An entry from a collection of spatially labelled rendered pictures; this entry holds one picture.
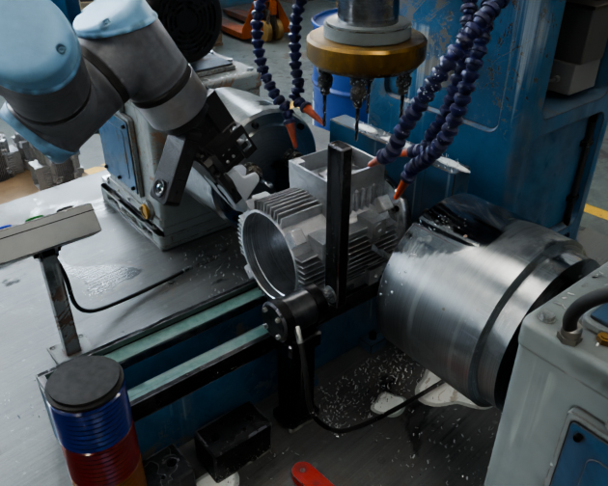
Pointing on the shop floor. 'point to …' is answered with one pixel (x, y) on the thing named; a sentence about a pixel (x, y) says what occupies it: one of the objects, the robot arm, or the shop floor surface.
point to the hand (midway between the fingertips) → (237, 208)
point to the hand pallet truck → (272, 29)
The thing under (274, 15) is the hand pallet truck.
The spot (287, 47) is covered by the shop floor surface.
